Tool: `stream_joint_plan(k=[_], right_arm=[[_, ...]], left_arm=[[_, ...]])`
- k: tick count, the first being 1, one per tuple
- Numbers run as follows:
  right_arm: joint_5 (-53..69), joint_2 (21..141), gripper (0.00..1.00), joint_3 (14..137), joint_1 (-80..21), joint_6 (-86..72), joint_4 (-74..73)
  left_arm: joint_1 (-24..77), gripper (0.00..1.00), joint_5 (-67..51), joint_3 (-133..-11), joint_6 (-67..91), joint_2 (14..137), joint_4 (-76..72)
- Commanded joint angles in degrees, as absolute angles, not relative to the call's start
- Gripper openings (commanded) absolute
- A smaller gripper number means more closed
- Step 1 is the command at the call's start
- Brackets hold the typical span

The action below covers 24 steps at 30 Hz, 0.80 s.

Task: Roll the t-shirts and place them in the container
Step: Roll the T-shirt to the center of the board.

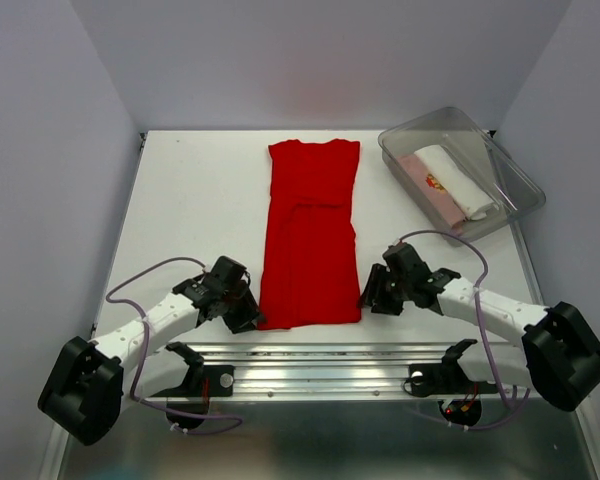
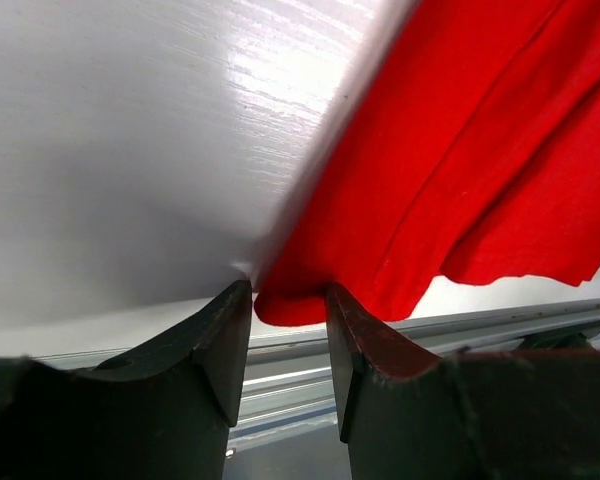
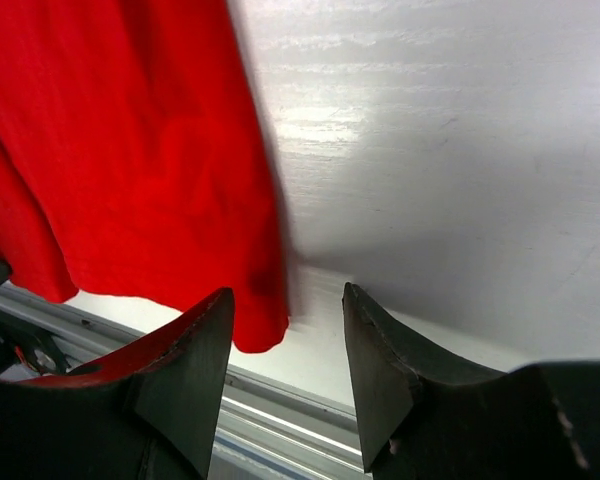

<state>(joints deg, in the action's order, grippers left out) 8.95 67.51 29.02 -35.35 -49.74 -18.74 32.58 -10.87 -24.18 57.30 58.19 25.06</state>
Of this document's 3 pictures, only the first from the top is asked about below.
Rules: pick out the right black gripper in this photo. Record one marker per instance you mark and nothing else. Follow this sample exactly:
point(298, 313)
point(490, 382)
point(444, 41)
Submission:
point(373, 293)

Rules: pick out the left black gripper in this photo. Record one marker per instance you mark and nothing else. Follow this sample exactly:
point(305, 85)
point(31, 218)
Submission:
point(249, 311)

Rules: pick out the red t-shirt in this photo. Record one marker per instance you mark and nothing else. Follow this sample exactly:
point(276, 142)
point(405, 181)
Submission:
point(310, 274)

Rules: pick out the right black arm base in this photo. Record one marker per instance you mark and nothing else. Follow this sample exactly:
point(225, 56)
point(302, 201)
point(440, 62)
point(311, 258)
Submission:
point(445, 377)

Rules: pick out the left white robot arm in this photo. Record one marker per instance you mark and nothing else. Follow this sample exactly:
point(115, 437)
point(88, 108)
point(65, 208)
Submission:
point(143, 362)

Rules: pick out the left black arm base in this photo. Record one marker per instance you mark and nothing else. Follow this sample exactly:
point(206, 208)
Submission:
point(179, 371)

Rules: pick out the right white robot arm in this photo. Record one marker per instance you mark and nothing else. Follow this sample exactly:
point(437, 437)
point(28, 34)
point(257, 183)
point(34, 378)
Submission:
point(550, 350)

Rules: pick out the rolled pink t-shirt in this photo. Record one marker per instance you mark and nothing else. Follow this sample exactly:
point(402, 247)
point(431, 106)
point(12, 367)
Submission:
point(437, 196)

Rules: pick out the rolled white t-shirt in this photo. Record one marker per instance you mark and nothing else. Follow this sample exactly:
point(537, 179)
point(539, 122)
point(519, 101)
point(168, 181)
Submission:
point(468, 196)

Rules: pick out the clear plastic bin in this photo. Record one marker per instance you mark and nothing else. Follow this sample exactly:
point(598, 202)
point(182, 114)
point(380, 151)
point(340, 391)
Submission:
point(477, 155)

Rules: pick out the aluminium mounting rail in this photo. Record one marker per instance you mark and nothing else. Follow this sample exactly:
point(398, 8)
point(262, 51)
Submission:
point(318, 371)

